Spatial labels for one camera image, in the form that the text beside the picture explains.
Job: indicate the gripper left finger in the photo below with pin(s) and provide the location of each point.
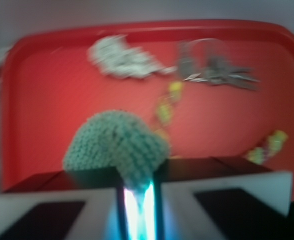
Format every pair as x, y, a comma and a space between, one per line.
65, 205

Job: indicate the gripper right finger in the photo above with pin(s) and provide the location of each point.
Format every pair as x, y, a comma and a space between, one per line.
222, 198

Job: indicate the light blue cloth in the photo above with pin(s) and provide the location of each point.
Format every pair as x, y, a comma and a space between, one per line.
118, 139

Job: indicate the red plastic tray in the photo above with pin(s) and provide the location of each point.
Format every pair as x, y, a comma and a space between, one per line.
49, 89

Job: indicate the bunch of metal keys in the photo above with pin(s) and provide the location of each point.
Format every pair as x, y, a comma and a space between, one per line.
217, 69

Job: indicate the crumpled white paper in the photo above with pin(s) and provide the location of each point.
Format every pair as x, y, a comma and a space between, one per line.
114, 57

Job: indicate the multicolour twisted rope toy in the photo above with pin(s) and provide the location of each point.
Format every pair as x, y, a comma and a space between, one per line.
266, 149

